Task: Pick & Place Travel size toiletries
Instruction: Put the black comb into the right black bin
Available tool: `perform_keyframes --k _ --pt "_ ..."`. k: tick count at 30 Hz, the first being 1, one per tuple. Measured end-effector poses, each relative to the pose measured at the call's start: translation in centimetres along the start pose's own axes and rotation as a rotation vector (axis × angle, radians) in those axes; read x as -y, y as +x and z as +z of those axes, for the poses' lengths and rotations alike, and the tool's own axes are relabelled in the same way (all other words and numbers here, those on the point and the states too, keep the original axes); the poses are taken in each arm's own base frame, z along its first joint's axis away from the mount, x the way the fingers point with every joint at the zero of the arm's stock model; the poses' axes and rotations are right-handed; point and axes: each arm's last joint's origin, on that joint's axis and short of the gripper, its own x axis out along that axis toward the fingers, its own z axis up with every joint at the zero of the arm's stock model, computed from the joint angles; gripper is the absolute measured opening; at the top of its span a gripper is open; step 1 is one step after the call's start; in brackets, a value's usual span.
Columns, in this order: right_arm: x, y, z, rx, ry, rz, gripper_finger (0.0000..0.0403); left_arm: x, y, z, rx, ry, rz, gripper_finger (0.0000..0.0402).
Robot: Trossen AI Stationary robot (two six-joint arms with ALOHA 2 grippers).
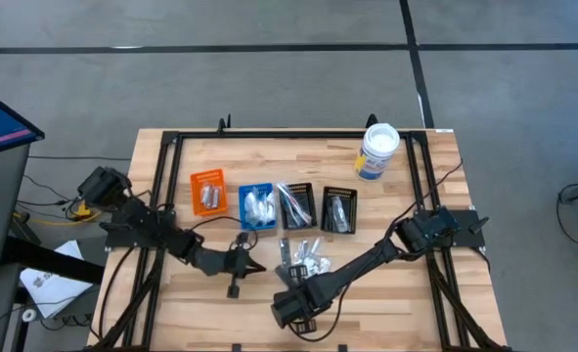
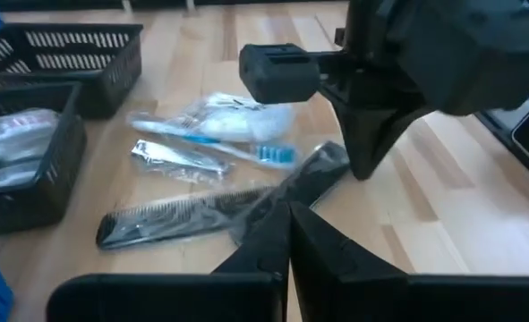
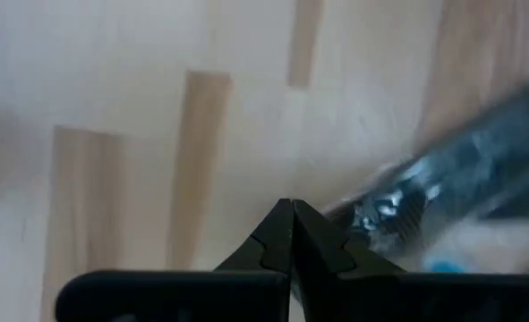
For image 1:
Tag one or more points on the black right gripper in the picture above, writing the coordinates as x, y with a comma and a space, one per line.
315, 293

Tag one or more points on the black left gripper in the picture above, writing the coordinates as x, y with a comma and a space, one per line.
237, 260

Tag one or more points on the bag of cotton swabs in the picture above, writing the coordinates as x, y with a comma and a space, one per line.
310, 256

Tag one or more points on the bagged black comb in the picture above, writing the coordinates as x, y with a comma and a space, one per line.
284, 251
336, 215

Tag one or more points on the blue plastic basket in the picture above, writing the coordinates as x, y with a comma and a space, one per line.
259, 227

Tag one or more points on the bag of white cotton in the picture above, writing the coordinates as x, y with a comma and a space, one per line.
268, 205
253, 207

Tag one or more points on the bagged white blue toothbrush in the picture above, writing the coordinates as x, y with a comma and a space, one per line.
303, 217

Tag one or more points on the bagged grey comb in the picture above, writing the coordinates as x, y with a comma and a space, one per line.
346, 215

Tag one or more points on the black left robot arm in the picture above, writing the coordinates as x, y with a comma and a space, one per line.
142, 225

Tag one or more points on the black plastic basket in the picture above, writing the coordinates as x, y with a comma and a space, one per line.
312, 193
326, 191

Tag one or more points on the orange plastic basket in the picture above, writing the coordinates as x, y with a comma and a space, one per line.
195, 178

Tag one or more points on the Lysol wipes canister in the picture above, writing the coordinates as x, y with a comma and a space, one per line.
379, 142

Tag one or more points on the white paper sheet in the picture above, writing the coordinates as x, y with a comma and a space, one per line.
49, 293

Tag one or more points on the black stand base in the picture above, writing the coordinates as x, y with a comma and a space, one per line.
49, 259

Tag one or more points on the white tape roll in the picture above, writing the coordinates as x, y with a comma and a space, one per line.
24, 315

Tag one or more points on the grey cabinet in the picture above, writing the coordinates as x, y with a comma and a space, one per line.
0, 205

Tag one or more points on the blue screen monitor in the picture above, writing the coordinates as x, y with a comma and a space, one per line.
0, 122

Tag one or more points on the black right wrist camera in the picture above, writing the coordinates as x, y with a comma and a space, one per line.
286, 310

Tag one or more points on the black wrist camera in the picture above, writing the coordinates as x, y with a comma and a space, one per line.
242, 239
286, 310

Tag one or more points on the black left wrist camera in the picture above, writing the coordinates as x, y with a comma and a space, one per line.
242, 239

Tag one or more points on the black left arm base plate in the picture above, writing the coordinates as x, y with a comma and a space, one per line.
117, 239

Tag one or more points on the black aluminium table frame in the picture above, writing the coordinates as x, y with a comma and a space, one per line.
288, 134

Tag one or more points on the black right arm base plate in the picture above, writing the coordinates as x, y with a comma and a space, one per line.
469, 239

